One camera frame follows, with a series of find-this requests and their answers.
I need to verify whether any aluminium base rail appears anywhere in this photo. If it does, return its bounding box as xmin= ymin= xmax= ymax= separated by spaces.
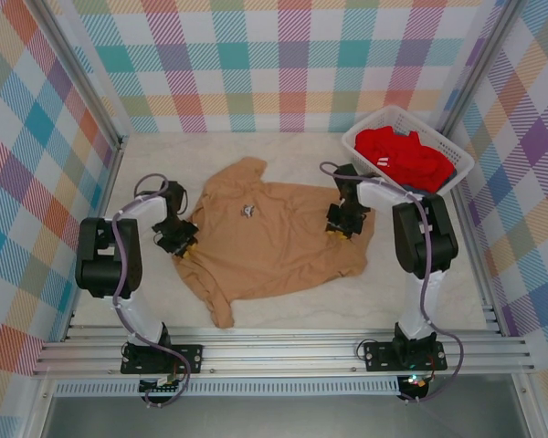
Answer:
xmin=31 ymin=324 xmax=536 ymax=378

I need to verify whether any aluminium side rail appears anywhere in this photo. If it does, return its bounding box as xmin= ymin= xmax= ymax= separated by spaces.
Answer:
xmin=450 ymin=185 xmax=504 ymax=330
xmin=62 ymin=136 xmax=125 ymax=330

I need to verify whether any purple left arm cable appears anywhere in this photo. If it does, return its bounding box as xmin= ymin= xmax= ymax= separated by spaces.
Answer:
xmin=111 ymin=173 xmax=193 ymax=409

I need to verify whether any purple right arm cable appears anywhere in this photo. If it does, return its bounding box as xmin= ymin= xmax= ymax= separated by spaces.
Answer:
xmin=319 ymin=161 xmax=466 ymax=403

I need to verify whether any white slotted cable duct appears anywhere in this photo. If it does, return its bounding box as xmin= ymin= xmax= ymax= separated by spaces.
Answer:
xmin=54 ymin=377 xmax=401 ymax=397

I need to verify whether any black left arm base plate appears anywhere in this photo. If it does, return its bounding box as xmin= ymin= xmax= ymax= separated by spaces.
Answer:
xmin=121 ymin=342 xmax=205 ymax=376

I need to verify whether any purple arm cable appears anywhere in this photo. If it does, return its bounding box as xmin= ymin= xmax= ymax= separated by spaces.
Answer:
xmin=111 ymin=173 xmax=193 ymax=409
xmin=319 ymin=161 xmax=466 ymax=403

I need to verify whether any red t-shirt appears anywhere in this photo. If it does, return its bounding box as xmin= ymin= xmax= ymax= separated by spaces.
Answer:
xmin=353 ymin=126 xmax=457 ymax=193

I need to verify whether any aluminium corner post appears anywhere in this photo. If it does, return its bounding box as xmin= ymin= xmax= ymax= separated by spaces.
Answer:
xmin=437 ymin=0 xmax=526 ymax=134
xmin=31 ymin=0 xmax=130 ymax=150

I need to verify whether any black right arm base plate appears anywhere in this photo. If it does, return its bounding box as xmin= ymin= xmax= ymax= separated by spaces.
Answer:
xmin=363 ymin=339 xmax=448 ymax=373

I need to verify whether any white plastic laundry basket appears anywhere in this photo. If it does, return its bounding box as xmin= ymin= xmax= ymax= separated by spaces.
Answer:
xmin=341 ymin=104 xmax=476 ymax=200

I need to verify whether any tan t-shirt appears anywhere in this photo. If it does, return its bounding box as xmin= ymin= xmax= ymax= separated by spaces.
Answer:
xmin=171 ymin=156 xmax=376 ymax=329

